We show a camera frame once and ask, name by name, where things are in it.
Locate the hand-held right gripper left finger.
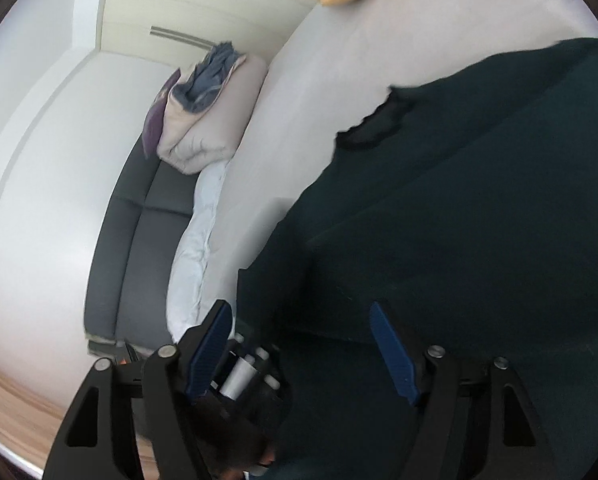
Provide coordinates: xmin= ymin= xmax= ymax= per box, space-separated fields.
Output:
xmin=43 ymin=300 xmax=235 ymax=480

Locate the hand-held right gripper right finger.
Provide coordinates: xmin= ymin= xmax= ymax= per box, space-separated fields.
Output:
xmin=368 ymin=301 xmax=557 ymax=480

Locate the dark green knit sweater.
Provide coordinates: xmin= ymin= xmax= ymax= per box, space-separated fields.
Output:
xmin=236 ymin=37 xmax=598 ymax=480

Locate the white duvet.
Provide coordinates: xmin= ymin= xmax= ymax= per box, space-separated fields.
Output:
xmin=166 ymin=160 xmax=240 ymax=346

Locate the dark grey upholstered headboard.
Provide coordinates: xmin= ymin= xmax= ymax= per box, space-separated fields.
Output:
xmin=83 ymin=132 xmax=201 ymax=357

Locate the folded beige quilt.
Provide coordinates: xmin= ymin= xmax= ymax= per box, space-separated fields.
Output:
xmin=156 ymin=52 xmax=270 ymax=176

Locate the purple pillow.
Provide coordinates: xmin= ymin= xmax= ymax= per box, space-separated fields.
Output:
xmin=143 ymin=67 xmax=182 ymax=158

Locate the blue-grey cloth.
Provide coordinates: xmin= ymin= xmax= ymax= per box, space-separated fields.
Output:
xmin=171 ymin=42 xmax=247 ymax=113

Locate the white bed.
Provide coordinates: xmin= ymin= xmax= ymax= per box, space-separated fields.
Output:
xmin=219 ymin=0 xmax=598 ymax=323

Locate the cream wardrobe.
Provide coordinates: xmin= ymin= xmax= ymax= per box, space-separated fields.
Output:
xmin=98 ymin=0 xmax=326 ymax=68

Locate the grey wardrobe handle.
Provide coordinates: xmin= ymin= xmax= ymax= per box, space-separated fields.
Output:
xmin=149 ymin=25 xmax=218 ymax=52

